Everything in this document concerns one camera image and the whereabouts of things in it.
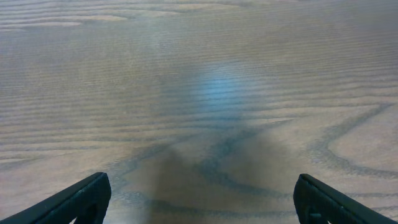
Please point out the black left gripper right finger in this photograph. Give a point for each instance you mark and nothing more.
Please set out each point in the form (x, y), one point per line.
(318, 203)

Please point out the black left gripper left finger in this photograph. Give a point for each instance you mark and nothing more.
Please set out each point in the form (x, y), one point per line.
(84, 202)

